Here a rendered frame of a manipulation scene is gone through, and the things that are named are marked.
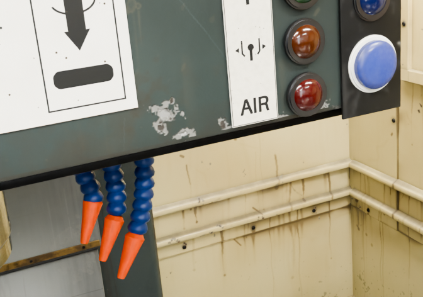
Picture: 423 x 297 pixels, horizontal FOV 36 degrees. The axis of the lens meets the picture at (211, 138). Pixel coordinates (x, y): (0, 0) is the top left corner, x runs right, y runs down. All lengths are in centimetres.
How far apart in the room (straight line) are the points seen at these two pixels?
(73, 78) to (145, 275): 87
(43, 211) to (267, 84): 70
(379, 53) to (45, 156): 21
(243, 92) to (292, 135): 128
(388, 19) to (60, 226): 74
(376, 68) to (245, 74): 9
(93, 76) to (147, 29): 4
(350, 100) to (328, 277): 148
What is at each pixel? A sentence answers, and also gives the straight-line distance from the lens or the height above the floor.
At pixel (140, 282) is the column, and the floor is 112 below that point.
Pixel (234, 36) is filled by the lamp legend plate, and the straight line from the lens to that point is 37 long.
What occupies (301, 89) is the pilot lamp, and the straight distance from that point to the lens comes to 39.
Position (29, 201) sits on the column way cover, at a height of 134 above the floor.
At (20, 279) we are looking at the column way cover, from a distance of 108.
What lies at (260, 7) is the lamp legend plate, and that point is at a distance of 37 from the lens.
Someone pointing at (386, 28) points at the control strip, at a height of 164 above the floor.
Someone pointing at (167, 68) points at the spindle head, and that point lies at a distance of 35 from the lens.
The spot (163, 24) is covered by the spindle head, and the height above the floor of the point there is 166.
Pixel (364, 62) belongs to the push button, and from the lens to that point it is 41.
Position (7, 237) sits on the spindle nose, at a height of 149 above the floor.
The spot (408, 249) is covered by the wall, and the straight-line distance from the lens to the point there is 167.
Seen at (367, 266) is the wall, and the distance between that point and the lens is 185.
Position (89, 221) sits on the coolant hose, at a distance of 56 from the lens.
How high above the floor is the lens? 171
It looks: 18 degrees down
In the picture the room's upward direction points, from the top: 5 degrees counter-clockwise
